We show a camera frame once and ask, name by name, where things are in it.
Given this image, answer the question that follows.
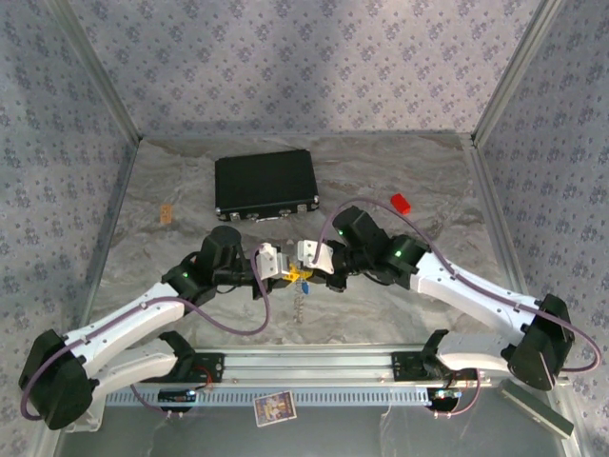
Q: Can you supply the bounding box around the black case with metal latches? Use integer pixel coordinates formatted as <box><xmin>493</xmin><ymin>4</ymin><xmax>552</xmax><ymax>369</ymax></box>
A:
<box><xmin>213</xmin><ymin>149</ymin><xmax>322</xmax><ymax>225</ymax></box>

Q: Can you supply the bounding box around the picture card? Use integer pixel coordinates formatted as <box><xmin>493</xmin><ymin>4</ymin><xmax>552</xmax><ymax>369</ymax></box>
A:
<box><xmin>252</xmin><ymin>389</ymin><xmax>299</xmax><ymax>428</ymax></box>

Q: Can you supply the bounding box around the left circuit board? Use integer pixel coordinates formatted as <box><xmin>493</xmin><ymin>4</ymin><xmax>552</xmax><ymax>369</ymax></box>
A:
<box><xmin>158</xmin><ymin>387</ymin><xmax>198</xmax><ymax>405</ymax></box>

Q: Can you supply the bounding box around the grey metal bar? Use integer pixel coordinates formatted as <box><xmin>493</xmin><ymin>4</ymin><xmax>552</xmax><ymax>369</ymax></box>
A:
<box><xmin>494</xmin><ymin>378</ymin><xmax>576</xmax><ymax>440</ymax></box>

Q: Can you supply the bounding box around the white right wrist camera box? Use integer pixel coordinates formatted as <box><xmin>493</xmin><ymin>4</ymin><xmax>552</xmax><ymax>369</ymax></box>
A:
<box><xmin>296</xmin><ymin>240</ymin><xmax>335</xmax><ymax>276</ymax></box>

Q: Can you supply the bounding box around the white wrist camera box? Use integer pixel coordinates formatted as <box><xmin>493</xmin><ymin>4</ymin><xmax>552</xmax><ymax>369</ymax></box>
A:
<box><xmin>296</xmin><ymin>240</ymin><xmax>335</xmax><ymax>276</ymax></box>
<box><xmin>256</xmin><ymin>242</ymin><xmax>292</xmax><ymax>282</ymax></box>

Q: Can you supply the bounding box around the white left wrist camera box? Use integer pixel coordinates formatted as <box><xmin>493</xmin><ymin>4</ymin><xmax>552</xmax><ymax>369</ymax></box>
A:
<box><xmin>256</xmin><ymin>242</ymin><xmax>292</xmax><ymax>282</ymax></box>

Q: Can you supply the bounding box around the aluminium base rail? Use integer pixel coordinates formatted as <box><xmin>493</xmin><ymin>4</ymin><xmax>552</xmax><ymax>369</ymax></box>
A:
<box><xmin>49</xmin><ymin>346</ymin><xmax>572</xmax><ymax>389</ymax></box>

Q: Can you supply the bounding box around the aluminium left side rail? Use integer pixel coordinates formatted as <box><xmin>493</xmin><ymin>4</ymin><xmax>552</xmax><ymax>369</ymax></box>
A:
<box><xmin>70</xmin><ymin>137</ymin><xmax>144</xmax><ymax>351</ymax></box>

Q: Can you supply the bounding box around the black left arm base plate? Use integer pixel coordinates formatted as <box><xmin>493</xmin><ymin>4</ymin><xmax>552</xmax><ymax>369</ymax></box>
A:
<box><xmin>168</xmin><ymin>351</ymin><xmax>226</xmax><ymax>384</ymax></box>

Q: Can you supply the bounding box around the grey slotted cable duct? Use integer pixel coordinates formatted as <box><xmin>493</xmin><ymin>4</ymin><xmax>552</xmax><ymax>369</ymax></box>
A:
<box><xmin>104</xmin><ymin>386</ymin><xmax>429</xmax><ymax>407</ymax></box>

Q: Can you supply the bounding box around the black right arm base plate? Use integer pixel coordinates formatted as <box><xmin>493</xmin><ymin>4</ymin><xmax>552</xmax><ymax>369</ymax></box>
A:
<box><xmin>390</xmin><ymin>350</ymin><xmax>480</xmax><ymax>382</ymax></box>

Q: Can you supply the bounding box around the aluminium right side rail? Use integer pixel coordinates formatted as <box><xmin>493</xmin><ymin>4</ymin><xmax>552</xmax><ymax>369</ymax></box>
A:
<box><xmin>459</xmin><ymin>132</ymin><xmax>543</xmax><ymax>348</ymax></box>

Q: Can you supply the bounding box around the white plastic bracket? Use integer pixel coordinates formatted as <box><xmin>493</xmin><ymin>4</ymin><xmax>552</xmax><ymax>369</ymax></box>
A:
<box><xmin>64</xmin><ymin>392</ymin><xmax>105</xmax><ymax>433</ymax></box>

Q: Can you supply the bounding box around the aluminium left frame post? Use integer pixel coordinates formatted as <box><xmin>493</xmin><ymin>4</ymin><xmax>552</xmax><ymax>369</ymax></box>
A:
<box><xmin>46</xmin><ymin>0</ymin><xmax>145</xmax><ymax>143</ymax></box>

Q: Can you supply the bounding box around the aluminium frame post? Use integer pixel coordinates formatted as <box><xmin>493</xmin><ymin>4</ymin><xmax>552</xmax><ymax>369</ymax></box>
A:
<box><xmin>46</xmin><ymin>0</ymin><xmax>145</xmax><ymax>143</ymax></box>
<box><xmin>469</xmin><ymin>0</ymin><xmax>566</xmax><ymax>149</ymax></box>

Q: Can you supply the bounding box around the aluminium right frame post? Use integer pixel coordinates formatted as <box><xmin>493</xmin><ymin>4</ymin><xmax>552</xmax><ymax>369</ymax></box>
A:
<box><xmin>469</xmin><ymin>0</ymin><xmax>566</xmax><ymax>149</ymax></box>

